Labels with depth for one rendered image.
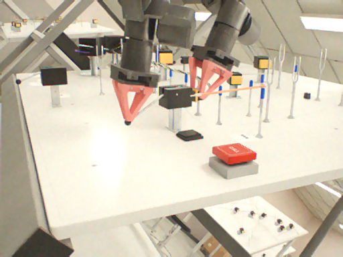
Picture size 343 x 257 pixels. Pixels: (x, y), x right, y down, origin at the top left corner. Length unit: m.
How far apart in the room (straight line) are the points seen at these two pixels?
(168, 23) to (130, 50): 0.08
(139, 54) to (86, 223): 0.34
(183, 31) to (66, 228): 0.38
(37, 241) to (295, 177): 0.37
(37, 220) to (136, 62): 0.34
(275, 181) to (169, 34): 0.31
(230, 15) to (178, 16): 0.16
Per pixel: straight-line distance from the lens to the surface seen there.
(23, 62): 1.63
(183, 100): 0.75
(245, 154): 0.56
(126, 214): 0.47
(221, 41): 0.77
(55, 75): 0.98
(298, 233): 5.12
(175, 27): 0.66
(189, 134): 0.72
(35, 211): 0.49
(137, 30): 0.68
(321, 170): 0.63
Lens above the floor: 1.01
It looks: 5 degrees up
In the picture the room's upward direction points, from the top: 44 degrees clockwise
